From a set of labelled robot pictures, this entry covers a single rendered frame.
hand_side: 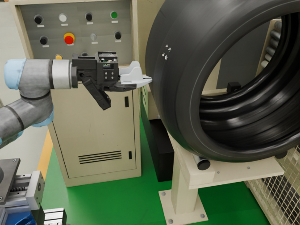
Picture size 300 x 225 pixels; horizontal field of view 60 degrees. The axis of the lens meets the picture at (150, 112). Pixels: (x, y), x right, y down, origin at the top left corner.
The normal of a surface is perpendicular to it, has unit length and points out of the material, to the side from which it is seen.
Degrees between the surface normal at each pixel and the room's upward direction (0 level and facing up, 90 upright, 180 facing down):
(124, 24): 90
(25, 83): 96
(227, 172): 0
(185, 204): 90
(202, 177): 90
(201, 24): 61
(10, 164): 0
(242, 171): 0
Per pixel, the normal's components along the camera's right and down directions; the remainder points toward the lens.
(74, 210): 0.00, -0.80
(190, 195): 0.18, 0.59
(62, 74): 0.21, 0.11
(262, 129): -0.39, -0.69
